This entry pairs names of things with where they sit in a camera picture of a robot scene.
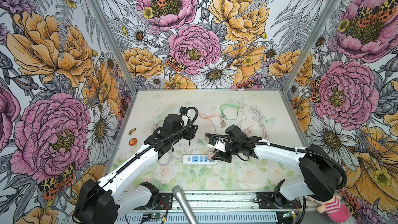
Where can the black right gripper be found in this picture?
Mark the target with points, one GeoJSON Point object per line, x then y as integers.
{"type": "Point", "coordinates": [223, 155]}

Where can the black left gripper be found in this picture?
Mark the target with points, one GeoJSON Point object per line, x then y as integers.
{"type": "Point", "coordinates": [190, 132]}

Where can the pink USB charger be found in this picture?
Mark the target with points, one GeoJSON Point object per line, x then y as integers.
{"type": "Point", "coordinates": [210, 155]}

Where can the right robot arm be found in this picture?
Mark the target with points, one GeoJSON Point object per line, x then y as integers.
{"type": "Point", "coordinates": [321, 176]}

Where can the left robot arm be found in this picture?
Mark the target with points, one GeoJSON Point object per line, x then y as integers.
{"type": "Point", "coordinates": [103, 201]}

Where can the white blue power strip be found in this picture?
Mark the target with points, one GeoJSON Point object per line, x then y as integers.
{"type": "Point", "coordinates": [197, 160]}

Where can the clown sticker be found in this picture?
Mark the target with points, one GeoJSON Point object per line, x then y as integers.
{"type": "Point", "coordinates": [133, 130]}

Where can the red round sticker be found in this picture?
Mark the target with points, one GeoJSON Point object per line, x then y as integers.
{"type": "Point", "coordinates": [133, 142]}

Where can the silver microphone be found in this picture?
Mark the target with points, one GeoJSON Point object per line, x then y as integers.
{"type": "Point", "coordinates": [180, 196]}

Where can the small green circuit board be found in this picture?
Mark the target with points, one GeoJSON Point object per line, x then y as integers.
{"type": "Point", "coordinates": [154, 217]}

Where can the pink plush toy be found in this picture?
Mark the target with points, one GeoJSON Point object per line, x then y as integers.
{"type": "Point", "coordinates": [334, 208]}

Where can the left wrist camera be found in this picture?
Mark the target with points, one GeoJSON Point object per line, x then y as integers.
{"type": "Point", "coordinates": [184, 114]}

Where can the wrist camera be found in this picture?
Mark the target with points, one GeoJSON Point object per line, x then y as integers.
{"type": "Point", "coordinates": [219, 145]}
{"type": "Point", "coordinates": [184, 114]}

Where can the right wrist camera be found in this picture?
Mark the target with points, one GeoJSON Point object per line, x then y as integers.
{"type": "Point", "coordinates": [219, 145]}

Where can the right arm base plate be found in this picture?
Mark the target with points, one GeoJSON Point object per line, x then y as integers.
{"type": "Point", "coordinates": [269, 200]}

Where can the aluminium front rail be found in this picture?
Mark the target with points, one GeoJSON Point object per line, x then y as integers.
{"type": "Point", "coordinates": [228, 207]}

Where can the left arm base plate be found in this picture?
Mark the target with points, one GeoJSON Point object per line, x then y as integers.
{"type": "Point", "coordinates": [165, 201]}

